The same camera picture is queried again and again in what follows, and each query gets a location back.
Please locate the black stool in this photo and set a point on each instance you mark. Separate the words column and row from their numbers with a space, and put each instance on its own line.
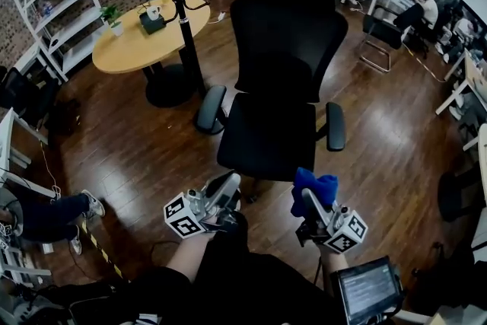
column 460, row 198

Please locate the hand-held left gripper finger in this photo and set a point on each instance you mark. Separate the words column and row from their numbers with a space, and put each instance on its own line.
column 232, row 190
column 220, row 183

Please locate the person's right forearm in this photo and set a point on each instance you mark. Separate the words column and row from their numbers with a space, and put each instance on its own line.
column 335, row 259

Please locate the person's left forearm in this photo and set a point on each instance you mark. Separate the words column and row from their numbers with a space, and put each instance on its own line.
column 190, row 255

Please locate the round wooden table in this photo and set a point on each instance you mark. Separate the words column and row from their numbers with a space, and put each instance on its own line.
column 133, row 49

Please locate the black wrist-mounted tablet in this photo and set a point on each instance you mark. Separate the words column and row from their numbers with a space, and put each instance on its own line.
column 367, row 287

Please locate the person's black clothing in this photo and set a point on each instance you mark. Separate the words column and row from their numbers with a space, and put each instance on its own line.
column 247, row 285

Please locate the white power strip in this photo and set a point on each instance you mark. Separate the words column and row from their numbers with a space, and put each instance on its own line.
column 354, row 0
column 221, row 16

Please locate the black tissue box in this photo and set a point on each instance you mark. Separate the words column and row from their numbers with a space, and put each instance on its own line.
column 152, row 26

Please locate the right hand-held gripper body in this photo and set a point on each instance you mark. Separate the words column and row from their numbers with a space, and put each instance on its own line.
column 344, row 230

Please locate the potted green plant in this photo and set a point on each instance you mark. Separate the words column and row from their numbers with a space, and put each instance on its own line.
column 112, row 15

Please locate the black coat rack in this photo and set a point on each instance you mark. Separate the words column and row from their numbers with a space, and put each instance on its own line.
column 186, row 30

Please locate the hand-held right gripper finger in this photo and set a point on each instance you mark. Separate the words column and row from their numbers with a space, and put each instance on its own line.
column 315, row 203

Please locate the white shelf unit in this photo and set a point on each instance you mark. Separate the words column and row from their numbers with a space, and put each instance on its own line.
column 57, row 11

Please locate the black cantilever chair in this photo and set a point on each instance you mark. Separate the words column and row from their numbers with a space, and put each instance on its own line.
column 382, row 30

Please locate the black office chair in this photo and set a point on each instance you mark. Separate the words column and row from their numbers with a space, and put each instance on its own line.
column 281, row 49

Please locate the blue cloth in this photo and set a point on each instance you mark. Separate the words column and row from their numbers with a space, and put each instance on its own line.
column 324, row 186

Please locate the white mug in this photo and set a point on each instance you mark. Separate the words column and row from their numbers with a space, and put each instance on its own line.
column 153, row 12

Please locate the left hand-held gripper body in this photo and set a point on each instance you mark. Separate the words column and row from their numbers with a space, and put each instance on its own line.
column 184, row 215

